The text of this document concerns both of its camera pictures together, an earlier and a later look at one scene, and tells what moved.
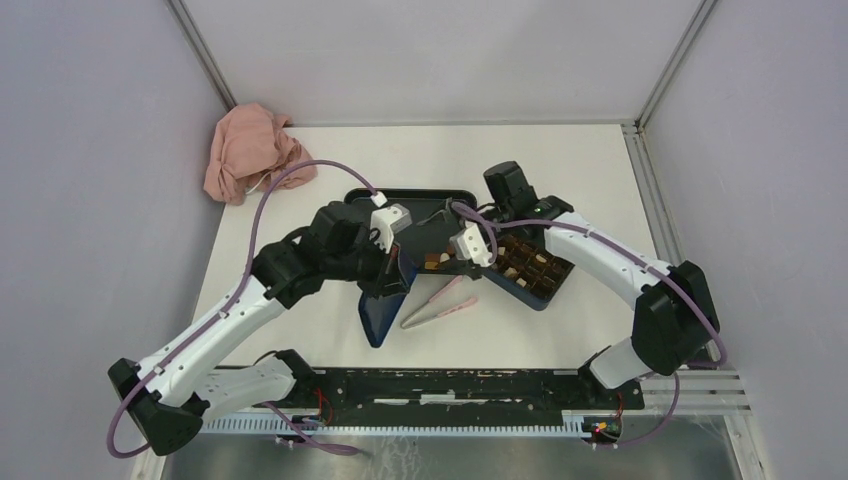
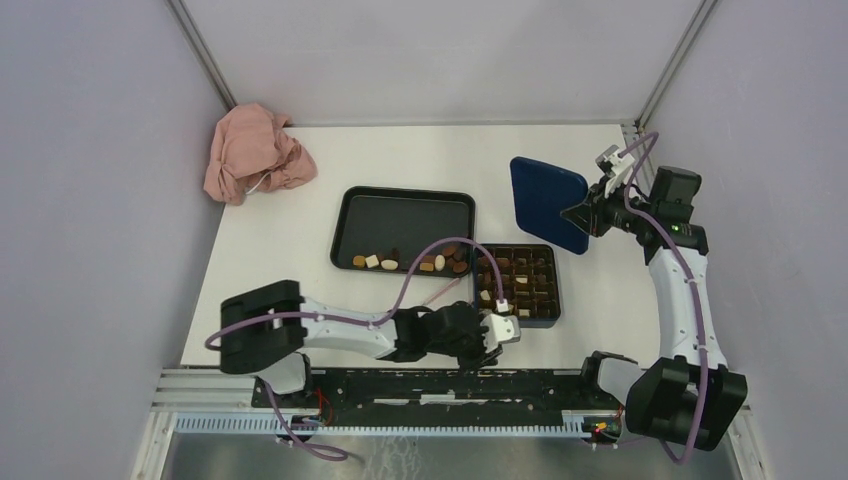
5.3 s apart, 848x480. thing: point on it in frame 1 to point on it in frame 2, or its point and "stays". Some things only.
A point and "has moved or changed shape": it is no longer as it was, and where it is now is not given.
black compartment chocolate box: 524,268 has moved or changed shape
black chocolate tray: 429,237 stays
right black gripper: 448,209 to 591,218
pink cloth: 253,146 stays
